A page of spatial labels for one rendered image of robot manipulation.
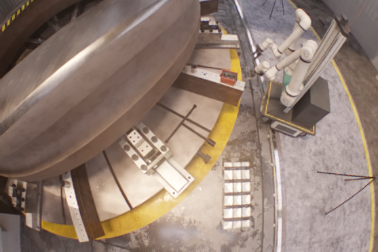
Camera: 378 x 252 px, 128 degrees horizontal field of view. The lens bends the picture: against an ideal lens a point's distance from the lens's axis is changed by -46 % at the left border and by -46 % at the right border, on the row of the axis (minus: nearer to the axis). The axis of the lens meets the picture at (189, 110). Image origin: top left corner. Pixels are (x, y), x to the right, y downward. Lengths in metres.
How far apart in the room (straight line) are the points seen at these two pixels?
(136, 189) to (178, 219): 0.68
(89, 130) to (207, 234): 1.82
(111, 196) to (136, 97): 1.28
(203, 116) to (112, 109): 1.21
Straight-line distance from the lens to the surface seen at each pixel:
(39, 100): 1.05
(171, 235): 2.37
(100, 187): 2.27
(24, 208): 2.77
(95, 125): 1.47
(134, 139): 1.61
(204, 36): 2.81
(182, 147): 2.05
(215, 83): 2.06
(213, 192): 2.30
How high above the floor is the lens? 2.28
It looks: 62 degrees down
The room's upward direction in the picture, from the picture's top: 3 degrees counter-clockwise
